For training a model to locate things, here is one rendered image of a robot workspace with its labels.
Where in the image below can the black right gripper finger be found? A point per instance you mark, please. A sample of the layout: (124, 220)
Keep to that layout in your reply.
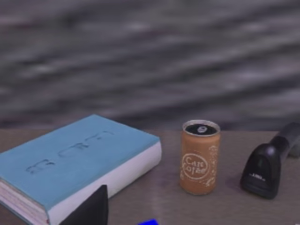
(91, 208)

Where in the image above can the small blue object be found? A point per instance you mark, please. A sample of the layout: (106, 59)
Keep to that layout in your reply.
(147, 222)

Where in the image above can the thick blue hardcover book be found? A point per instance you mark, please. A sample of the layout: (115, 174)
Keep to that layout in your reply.
(77, 159)

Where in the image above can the brown coffee can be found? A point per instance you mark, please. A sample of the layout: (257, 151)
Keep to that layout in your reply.
(199, 161)

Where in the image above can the black handheld barcode scanner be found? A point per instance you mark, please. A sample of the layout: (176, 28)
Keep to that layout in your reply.
(264, 168)

